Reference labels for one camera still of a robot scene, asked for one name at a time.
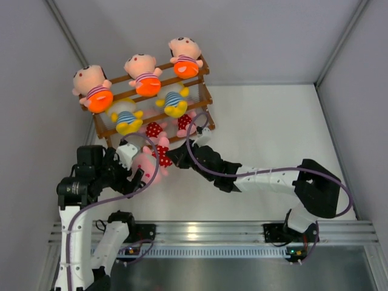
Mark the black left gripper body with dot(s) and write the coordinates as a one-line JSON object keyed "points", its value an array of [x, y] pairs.
{"points": [[115, 174]]}

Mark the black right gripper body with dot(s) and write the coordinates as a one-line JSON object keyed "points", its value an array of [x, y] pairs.
{"points": [[194, 164]]}

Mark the pink pig plush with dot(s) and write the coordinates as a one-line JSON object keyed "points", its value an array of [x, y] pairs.
{"points": [[153, 168], [155, 131], [183, 124]]}

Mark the yellow striped plush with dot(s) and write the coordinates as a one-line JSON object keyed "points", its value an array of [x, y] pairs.
{"points": [[173, 99], [125, 116]]}

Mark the boy doll orange pants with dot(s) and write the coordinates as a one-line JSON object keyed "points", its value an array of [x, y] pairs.
{"points": [[144, 73], [185, 57]]}

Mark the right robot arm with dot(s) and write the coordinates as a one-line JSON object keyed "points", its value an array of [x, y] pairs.
{"points": [[316, 188]]}

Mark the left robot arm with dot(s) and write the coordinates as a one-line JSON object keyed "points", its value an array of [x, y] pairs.
{"points": [[96, 168]]}

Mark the wooden shelf rack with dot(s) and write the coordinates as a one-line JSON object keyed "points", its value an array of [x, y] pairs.
{"points": [[141, 102]]}

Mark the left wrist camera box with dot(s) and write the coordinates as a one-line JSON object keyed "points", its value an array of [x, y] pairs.
{"points": [[127, 154]]}

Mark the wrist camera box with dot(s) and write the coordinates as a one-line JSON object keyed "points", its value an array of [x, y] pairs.
{"points": [[204, 137], [127, 154]]}

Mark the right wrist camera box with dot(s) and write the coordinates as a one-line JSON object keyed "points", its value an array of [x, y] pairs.
{"points": [[204, 137]]}

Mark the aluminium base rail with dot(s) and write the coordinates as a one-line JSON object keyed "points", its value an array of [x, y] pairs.
{"points": [[244, 239]]}

